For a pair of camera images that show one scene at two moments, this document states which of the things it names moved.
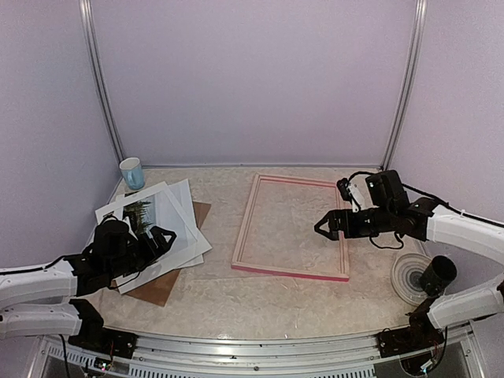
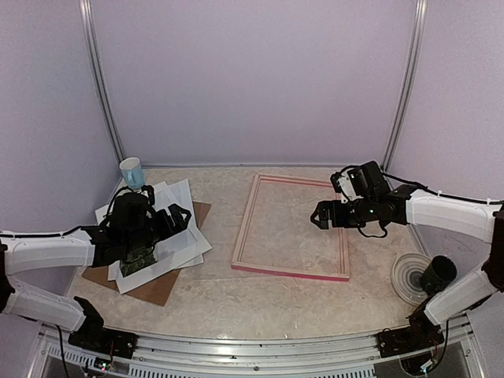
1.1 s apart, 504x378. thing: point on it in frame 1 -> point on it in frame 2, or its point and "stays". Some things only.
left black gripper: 153,253 -> 179,225
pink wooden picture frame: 335,276 stays
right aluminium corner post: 420,12 stays
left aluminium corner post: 85,13 stays
